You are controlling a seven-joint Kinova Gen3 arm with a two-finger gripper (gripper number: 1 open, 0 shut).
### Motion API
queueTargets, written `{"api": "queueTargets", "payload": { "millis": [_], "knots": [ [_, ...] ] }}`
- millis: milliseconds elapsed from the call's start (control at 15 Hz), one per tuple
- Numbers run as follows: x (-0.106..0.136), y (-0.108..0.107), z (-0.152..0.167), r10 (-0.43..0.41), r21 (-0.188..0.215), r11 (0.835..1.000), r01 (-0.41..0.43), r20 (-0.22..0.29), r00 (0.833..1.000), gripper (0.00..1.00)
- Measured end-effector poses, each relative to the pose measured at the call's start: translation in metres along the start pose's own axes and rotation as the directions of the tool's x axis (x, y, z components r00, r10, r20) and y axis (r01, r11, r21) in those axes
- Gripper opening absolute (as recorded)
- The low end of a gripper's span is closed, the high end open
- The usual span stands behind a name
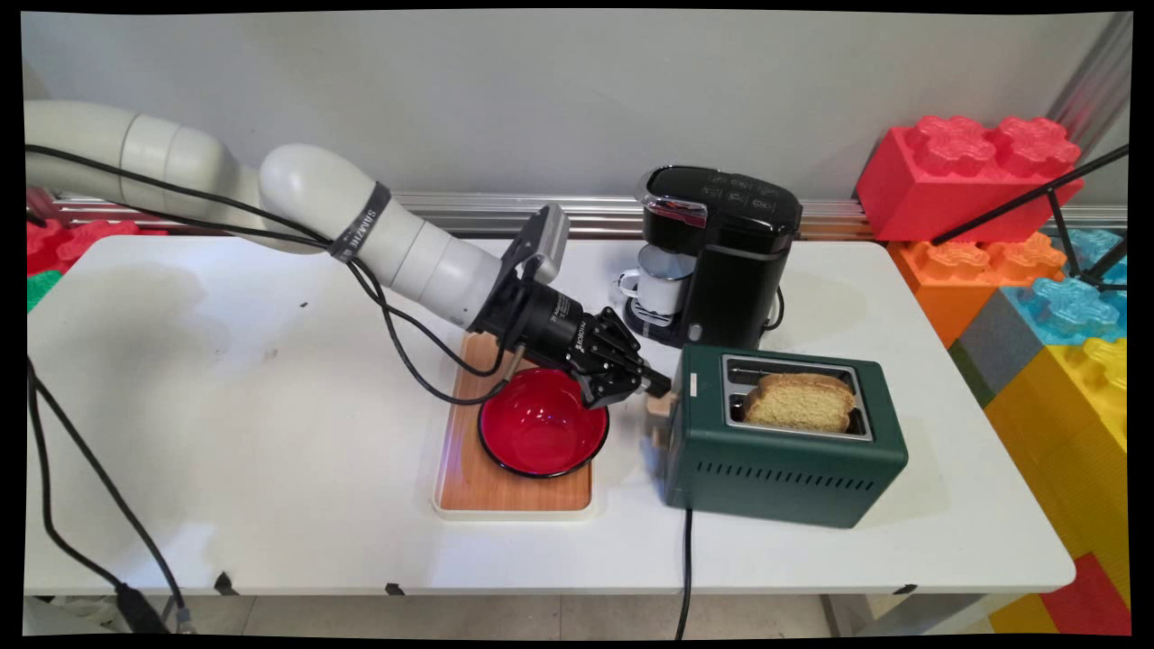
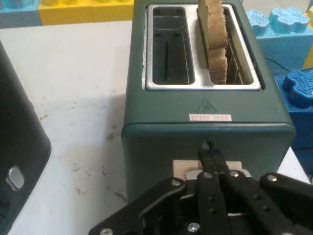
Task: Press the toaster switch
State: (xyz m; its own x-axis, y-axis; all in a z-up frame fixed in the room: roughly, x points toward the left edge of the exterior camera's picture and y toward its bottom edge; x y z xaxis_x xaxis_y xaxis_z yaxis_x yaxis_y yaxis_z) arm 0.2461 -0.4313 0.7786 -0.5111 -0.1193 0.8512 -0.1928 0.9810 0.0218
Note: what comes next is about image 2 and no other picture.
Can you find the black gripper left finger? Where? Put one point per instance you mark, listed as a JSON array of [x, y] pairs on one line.
[[210, 195]]

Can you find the black coffee machine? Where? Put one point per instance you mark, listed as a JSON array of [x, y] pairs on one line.
[[19, 137]]

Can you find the brown bread slice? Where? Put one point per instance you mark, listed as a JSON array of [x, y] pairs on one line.
[[216, 44]]

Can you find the big light blue toy block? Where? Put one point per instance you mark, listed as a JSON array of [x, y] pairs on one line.
[[17, 4], [281, 41]]

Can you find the big yellow toy block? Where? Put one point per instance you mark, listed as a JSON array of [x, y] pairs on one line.
[[85, 12], [309, 36]]

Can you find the beige toaster lever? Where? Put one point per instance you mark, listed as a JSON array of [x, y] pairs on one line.
[[183, 167]]

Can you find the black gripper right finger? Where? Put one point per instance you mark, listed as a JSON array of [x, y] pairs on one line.
[[256, 200]]

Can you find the big grey toy block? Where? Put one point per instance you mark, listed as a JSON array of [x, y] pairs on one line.
[[19, 19]]

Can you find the dark blue toy block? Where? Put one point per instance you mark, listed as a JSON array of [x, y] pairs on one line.
[[300, 107]]

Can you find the green two-slot toaster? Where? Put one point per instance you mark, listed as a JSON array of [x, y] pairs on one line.
[[171, 137]]

